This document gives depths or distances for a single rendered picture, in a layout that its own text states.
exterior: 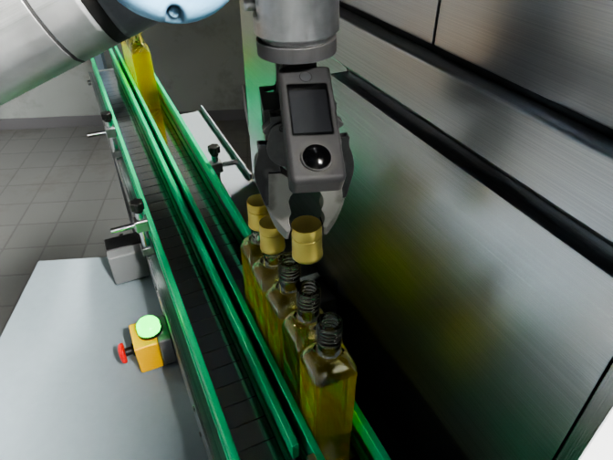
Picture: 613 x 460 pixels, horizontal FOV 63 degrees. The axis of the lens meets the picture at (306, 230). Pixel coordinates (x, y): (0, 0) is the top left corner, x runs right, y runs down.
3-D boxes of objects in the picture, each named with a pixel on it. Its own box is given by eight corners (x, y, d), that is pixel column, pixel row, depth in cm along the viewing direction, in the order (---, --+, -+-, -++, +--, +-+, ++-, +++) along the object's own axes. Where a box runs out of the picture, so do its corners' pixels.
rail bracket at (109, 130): (123, 159, 138) (111, 114, 130) (96, 164, 136) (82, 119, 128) (121, 152, 141) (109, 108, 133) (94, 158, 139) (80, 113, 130)
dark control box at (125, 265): (150, 277, 118) (143, 249, 113) (116, 287, 116) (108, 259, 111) (144, 256, 124) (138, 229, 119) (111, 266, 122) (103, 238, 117)
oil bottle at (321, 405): (351, 454, 70) (361, 359, 57) (315, 470, 68) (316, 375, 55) (333, 421, 74) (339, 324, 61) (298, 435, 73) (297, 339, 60)
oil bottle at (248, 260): (288, 337, 87) (285, 243, 74) (258, 348, 85) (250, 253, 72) (276, 316, 91) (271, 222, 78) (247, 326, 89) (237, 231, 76)
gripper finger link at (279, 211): (285, 214, 59) (293, 143, 54) (290, 244, 55) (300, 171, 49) (258, 213, 59) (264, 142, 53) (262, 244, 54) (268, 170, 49)
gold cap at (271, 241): (289, 250, 69) (288, 225, 66) (264, 257, 68) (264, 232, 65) (279, 236, 71) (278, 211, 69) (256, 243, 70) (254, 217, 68)
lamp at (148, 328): (163, 335, 95) (161, 325, 93) (140, 343, 93) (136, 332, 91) (159, 319, 98) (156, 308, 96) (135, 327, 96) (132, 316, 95)
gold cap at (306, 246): (325, 263, 55) (325, 231, 53) (294, 266, 55) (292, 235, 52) (320, 243, 58) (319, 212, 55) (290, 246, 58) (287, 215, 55)
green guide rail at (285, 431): (299, 475, 68) (299, 444, 63) (293, 477, 67) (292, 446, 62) (115, 67, 194) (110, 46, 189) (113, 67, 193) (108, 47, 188)
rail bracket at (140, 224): (157, 256, 105) (144, 204, 97) (120, 266, 103) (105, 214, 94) (153, 245, 108) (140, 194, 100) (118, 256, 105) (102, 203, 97)
